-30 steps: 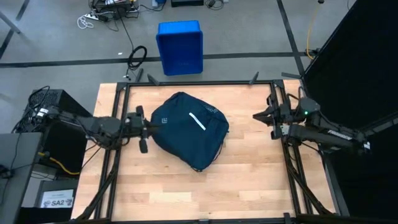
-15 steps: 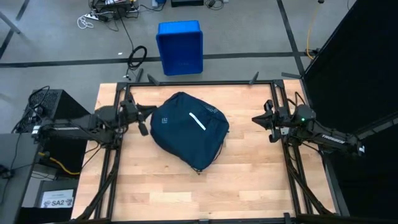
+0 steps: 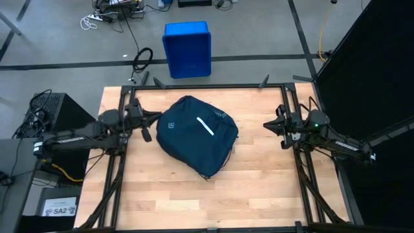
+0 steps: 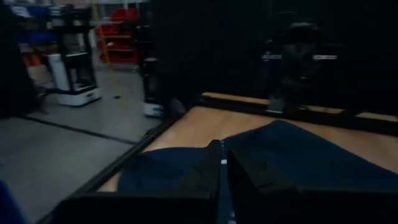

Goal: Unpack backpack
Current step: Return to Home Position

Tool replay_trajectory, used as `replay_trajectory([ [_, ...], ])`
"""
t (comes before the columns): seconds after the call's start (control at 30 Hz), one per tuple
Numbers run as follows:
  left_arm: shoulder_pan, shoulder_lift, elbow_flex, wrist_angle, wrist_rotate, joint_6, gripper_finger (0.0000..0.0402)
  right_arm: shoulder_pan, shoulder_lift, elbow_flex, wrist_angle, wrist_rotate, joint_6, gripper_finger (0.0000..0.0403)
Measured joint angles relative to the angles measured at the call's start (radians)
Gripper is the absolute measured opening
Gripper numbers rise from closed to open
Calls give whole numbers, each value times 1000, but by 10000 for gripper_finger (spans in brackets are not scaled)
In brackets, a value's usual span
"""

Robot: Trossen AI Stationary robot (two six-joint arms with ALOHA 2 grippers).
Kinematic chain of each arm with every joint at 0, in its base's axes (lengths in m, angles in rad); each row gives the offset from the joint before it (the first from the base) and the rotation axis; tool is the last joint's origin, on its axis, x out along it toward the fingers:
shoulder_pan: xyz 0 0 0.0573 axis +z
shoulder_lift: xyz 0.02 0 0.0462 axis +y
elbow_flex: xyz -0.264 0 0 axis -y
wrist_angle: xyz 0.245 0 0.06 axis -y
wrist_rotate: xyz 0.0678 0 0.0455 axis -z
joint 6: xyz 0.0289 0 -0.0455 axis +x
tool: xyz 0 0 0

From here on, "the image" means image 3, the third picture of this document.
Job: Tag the black curtain partition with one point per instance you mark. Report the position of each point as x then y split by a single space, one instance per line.
372 81

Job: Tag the blue plastic bin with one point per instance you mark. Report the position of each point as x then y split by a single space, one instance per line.
187 48

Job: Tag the white paper sign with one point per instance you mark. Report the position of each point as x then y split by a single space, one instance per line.
59 210

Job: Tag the flat black device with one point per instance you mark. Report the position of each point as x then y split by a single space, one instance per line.
194 3

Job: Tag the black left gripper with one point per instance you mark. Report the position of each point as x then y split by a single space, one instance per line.
136 118

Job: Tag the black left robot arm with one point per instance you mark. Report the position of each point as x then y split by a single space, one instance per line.
81 136

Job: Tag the black computer tower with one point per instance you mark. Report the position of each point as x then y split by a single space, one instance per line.
68 111

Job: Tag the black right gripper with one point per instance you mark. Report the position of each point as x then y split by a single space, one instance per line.
289 126

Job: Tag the black box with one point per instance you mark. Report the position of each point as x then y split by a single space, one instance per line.
58 191

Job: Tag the grey desk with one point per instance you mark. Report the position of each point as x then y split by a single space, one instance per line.
19 181

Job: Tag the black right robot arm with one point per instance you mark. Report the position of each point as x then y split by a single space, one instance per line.
333 142

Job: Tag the navy blue backpack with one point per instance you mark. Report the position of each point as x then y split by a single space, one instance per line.
194 139

